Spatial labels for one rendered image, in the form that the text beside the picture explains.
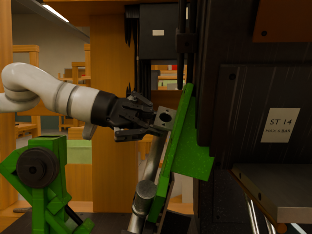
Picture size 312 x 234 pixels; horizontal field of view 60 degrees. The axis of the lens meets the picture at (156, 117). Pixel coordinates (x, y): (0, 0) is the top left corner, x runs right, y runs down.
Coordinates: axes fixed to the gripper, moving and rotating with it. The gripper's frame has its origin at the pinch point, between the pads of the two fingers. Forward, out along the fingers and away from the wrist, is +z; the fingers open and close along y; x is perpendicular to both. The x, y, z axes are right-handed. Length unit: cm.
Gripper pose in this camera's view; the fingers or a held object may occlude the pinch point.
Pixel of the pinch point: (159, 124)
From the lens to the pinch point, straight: 58.1
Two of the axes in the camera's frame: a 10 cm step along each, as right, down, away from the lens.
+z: 9.6, 2.6, -0.3
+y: 2.2, -7.3, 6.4
